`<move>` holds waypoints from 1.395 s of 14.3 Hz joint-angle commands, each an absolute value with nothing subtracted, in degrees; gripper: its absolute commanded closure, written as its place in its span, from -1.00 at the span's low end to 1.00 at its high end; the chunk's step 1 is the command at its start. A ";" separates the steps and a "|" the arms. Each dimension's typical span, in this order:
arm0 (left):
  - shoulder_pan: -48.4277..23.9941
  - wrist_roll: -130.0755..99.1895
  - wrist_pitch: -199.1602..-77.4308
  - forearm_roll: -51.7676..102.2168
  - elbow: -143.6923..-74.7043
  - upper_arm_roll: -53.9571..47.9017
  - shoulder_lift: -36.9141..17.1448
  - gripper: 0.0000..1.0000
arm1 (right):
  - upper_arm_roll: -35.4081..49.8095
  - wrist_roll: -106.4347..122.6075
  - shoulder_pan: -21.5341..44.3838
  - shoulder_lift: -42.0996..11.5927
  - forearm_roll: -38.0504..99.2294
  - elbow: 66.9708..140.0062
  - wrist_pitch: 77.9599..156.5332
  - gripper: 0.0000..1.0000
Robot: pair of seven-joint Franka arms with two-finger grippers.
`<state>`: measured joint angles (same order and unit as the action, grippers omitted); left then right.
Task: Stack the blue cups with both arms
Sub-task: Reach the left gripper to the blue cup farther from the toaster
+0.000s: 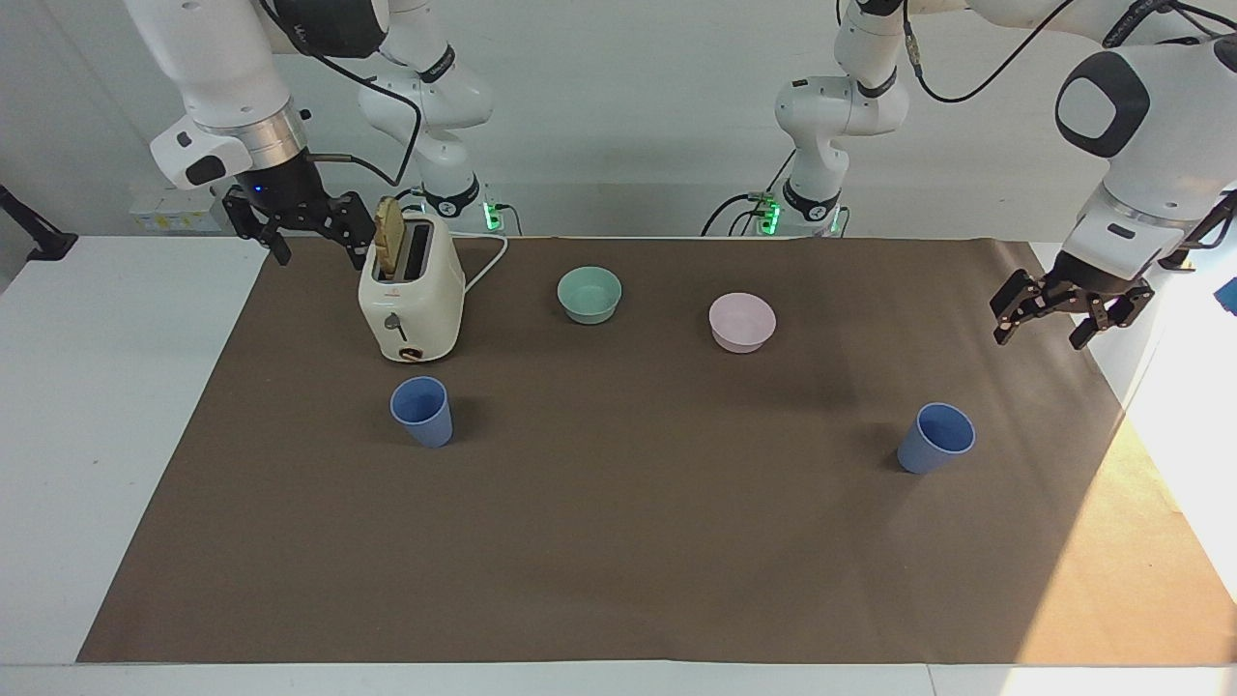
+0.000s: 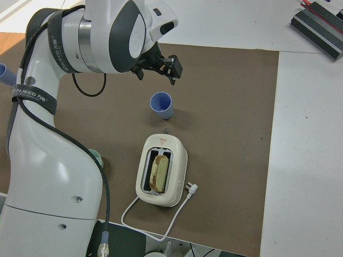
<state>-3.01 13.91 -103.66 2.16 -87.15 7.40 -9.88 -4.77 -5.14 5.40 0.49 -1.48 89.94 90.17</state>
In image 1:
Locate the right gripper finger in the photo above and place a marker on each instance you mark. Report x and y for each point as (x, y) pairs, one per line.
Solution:
(253, 224)
(350, 227)

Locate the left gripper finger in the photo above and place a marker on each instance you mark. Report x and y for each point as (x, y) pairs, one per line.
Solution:
(1111, 314)
(1022, 304)

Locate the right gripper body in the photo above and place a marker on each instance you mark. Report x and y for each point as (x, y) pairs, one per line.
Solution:
(282, 186)

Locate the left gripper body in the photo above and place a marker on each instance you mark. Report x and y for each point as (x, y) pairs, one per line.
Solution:
(1097, 278)

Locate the toast slice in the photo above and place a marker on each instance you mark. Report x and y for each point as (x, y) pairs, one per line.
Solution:
(388, 237)

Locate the cream white toaster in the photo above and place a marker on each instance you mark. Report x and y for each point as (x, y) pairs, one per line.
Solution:
(416, 309)

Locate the blue object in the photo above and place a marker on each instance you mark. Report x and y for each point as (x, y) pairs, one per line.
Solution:
(1228, 295)

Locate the blue cup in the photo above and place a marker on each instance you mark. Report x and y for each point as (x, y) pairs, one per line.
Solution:
(933, 445)
(423, 414)

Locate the black stand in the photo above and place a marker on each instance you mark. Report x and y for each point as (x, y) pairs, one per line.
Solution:
(39, 237)

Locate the green bowl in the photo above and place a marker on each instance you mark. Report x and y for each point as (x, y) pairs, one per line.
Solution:
(589, 295)

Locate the pink bowl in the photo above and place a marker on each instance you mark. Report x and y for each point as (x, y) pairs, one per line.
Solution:
(742, 324)

